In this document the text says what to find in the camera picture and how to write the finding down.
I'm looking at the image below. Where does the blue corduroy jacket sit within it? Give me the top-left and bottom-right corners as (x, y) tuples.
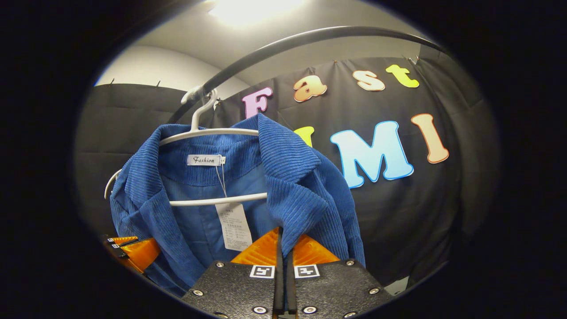
(109, 113), (366, 298)

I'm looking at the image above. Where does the ceiling light panel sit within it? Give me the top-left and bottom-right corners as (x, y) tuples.
(208, 0), (306, 27)

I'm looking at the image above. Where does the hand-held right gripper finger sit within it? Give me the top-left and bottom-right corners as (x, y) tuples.
(182, 227), (285, 319)
(286, 234), (395, 319)

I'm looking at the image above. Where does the black backdrop cloth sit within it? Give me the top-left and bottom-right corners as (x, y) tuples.
(75, 55), (499, 288)

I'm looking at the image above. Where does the black metal clothes rack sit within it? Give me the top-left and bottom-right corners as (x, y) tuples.
(167, 26), (450, 124)

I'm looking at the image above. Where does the white paper garment tag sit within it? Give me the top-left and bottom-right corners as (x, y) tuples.
(216, 203), (253, 252)

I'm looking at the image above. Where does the white plastic clothes hanger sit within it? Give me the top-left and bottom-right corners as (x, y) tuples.
(104, 86), (268, 207)

